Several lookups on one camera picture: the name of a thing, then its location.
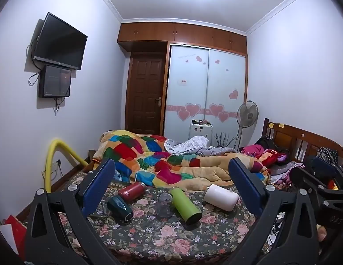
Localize grey striped sheet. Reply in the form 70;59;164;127
164;135;240;155

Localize pink clothing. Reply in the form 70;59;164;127
240;144;264;158

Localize floral bed sheet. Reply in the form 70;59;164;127
54;171;274;265

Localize red plush toy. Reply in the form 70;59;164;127
256;149;289;167

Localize wooden overhead cabinet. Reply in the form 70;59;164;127
118;22;248;57

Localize dark decorative branches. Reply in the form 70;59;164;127
214;132;237;148

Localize wall-mounted black television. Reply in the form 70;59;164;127
33;12;88;71

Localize black bag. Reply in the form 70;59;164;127
256;136;275;151

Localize small black monitor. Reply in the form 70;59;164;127
38;65;72;98

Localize wardrobe with frosted sliding doors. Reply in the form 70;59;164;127
163;43;248;151

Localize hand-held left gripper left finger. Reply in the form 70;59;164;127
24;159;125;265

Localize black television cable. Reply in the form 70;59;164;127
25;43;41;86

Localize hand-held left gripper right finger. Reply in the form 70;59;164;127
224;157;318;265

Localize standing fan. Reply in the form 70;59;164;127
234;101;259;151

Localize red bottle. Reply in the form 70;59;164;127
118;182;147;203

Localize yellow foam tube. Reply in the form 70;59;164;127
43;138;90;192

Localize clear glass cup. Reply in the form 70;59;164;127
156;193;174;218

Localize green bottle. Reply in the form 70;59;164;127
169;187;202;225

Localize white cup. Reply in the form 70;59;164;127
204;184;240;212

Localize wooden headboard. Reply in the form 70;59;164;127
263;118;343;172

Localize colourful patchwork blanket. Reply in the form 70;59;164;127
93;130;271;191

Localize brown wooden door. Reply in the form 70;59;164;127
127;52;166;136

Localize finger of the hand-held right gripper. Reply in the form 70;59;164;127
290;167;343;199

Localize black dotted cloth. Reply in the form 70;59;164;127
316;147;339;163

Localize small white cabinet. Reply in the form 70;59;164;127
189;121;213;140

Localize red box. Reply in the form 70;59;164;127
4;215;27;257

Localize dark green cup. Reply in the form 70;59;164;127
107;195;134;222

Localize purple cloth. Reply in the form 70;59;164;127
269;160;305;184

